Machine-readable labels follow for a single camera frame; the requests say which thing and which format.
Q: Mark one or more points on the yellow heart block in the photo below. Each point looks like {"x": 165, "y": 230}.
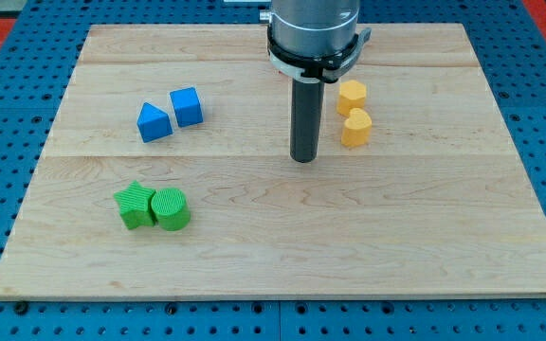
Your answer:
{"x": 356, "y": 129}

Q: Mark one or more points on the green cylinder block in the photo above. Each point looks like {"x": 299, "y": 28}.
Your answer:
{"x": 171, "y": 209}

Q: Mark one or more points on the yellow hexagon block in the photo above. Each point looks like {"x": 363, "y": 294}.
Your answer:
{"x": 351, "y": 94}

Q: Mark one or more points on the blue cube block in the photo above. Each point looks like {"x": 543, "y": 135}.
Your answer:
{"x": 187, "y": 107}

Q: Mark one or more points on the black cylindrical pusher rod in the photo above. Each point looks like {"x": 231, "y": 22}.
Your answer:
{"x": 306, "y": 108}

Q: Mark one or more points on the wooden board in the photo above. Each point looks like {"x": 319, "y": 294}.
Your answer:
{"x": 437, "y": 205}

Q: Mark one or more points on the blue triangular prism block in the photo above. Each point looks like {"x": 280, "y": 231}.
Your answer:
{"x": 153, "y": 123}

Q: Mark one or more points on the green star block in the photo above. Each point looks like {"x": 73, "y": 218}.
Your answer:
{"x": 134, "y": 205}

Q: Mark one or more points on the black clamp mount ring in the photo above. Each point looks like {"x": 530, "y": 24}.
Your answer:
{"x": 327, "y": 69}

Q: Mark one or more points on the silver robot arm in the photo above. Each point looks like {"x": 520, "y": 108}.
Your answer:
{"x": 313, "y": 42}

